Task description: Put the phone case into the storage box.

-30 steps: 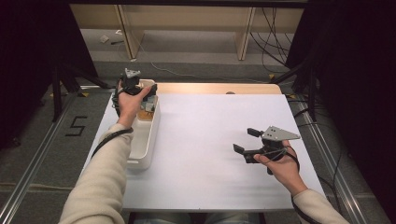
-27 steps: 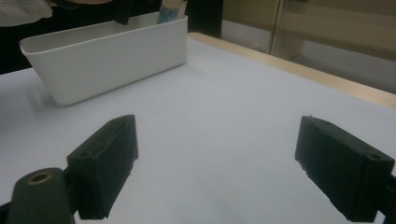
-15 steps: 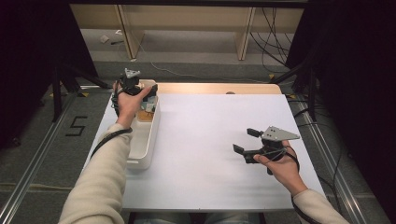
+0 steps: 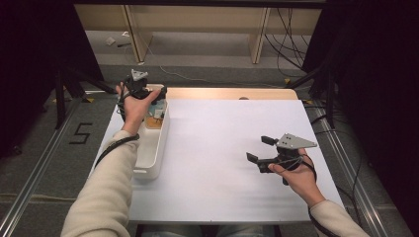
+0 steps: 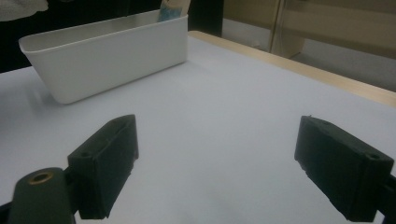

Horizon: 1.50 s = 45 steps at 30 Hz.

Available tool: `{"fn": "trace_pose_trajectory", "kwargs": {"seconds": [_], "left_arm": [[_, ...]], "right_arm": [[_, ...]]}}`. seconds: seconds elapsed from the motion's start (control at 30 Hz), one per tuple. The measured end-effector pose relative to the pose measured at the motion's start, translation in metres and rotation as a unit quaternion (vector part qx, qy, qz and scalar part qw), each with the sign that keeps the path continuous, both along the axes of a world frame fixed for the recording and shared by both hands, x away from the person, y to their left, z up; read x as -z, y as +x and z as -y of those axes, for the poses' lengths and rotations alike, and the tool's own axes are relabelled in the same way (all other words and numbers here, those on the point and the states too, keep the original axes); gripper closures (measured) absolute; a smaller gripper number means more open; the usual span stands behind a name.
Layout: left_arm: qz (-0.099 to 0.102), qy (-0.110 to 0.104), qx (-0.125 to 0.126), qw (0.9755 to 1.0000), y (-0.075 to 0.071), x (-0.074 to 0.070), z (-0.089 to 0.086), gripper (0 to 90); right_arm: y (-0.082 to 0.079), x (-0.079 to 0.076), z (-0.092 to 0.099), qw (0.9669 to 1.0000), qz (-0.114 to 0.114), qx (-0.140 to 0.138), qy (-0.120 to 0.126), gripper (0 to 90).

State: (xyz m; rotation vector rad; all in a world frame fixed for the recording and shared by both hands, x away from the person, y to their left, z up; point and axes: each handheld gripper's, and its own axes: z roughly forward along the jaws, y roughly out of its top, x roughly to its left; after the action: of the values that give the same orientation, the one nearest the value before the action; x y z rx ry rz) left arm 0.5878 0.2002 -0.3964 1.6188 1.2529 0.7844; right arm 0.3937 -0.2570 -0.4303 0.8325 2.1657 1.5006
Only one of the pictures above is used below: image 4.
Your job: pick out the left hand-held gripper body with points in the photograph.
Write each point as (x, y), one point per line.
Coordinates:
(136, 85)

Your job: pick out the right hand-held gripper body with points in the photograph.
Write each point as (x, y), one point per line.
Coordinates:
(294, 141)

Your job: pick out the white plastic bin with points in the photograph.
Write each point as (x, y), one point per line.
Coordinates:
(151, 154)

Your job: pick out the person's left hand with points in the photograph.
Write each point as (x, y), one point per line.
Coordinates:
(135, 112)

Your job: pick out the person's right hand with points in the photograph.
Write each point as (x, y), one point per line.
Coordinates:
(301, 182)

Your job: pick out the small black floor object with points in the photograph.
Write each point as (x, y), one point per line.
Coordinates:
(123, 44)

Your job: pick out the small white floor object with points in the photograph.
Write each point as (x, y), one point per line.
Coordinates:
(110, 41)

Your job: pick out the small white floor scrap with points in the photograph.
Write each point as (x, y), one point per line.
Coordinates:
(125, 33)

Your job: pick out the black metal stand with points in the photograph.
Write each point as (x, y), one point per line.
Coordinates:
(60, 98)
(330, 98)

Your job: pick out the black curtain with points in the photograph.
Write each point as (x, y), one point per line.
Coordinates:
(29, 49)
(378, 65)

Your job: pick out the aluminium floor rail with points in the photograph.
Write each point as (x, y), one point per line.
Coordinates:
(357, 187)
(33, 179)

